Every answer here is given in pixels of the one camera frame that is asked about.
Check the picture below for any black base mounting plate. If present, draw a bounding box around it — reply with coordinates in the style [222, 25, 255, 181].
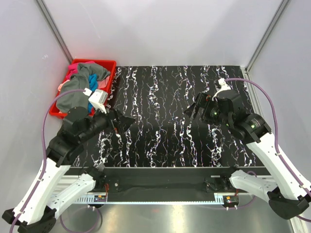
[65, 167, 273, 203]

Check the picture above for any left orange connector box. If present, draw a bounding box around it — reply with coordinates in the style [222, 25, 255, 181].
[94, 194, 107, 202]

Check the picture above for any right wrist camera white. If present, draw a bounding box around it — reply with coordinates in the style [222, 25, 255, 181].
[212, 78, 231, 101]

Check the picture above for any grey t shirt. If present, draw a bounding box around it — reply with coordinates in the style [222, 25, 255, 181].
[56, 62, 111, 115]

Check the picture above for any peach orange t shirt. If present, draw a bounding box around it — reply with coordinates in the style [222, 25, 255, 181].
[57, 80, 70, 94]

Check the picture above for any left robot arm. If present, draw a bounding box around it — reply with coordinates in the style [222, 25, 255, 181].
[2, 107, 135, 233]

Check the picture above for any slotted white cable duct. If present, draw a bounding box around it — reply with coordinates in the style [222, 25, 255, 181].
[74, 193, 224, 205]

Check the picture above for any left corner aluminium post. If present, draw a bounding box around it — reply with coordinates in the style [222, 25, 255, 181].
[35, 0, 73, 63]

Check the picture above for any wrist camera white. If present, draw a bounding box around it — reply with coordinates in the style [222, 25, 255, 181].
[84, 88, 108, 114]
[212, 78, 231, 101]

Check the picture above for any right corner aluminium post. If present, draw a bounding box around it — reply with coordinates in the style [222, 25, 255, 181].
[244, 0, 291, 74]

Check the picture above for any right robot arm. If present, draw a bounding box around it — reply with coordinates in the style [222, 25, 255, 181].
[184, 90, 311, 219]

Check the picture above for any light pink t shirt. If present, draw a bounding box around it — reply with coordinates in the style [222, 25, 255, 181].
[97, 76, 110, 89]

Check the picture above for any corner aluminium post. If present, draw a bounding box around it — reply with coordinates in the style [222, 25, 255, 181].
[35, 0, 73, 63]
[244, 0, 291, 74]

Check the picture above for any red plastic bin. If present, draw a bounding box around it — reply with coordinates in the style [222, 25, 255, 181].
[49, 58, 117, 119]

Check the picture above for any blue t shirt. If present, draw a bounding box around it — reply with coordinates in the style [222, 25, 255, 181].
[88, 74, 98, 91]

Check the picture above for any magenta pink t shirt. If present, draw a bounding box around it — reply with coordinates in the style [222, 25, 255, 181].
[65, 61, 96, 81]

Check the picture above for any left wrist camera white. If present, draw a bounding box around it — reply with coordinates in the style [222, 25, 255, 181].
[84, 88, 108, 114]

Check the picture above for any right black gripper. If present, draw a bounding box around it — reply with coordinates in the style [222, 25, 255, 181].
[184, 92, 232, 128]

